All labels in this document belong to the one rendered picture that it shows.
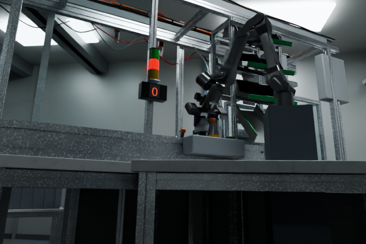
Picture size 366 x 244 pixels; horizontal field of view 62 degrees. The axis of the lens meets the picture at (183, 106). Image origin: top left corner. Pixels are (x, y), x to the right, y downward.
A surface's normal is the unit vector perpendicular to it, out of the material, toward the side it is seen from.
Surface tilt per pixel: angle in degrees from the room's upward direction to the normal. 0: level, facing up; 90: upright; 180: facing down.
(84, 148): 90
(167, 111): 90
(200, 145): 90
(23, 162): 90
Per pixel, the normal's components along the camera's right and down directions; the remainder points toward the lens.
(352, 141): -0.13, -0.27
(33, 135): 0.47, -0.23
